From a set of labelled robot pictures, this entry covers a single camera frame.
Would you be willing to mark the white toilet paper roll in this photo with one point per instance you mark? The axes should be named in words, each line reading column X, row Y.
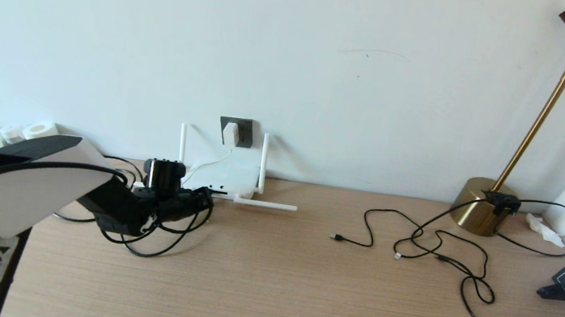
column 40, row 129

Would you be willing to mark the grey wall power socket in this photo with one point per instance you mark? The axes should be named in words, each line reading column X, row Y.
column 245, row 133

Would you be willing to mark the small clear plastic jar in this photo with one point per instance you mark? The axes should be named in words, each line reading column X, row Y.
column 11, row 133

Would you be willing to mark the black plastic clip stand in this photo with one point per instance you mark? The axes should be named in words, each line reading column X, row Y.
column 552, row 292

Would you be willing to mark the white power adapter block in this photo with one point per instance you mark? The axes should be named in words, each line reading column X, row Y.
column 231, row 134

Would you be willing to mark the white wifi router with antennas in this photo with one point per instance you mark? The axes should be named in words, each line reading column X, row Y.
column 231, row 174

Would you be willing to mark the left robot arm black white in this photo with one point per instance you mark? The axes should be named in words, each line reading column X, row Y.
column 22, row 183

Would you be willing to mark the brass desk lamp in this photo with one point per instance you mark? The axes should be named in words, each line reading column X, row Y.
column 481, row 211

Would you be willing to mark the crumpled white tissue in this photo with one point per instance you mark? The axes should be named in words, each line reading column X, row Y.
column 542, row 230

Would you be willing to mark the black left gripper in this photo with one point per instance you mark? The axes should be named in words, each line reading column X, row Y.
column 176, row 208

